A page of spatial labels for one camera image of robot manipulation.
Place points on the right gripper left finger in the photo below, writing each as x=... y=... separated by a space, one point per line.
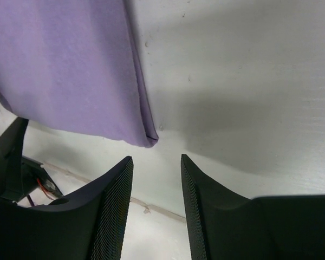
x=88 y=223

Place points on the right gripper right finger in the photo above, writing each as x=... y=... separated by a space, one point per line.
x=222 y=224

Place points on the lavender t-shirt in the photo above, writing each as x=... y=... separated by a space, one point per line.
x=74 y=66

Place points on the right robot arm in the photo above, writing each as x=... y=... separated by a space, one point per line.
x=8 y=162

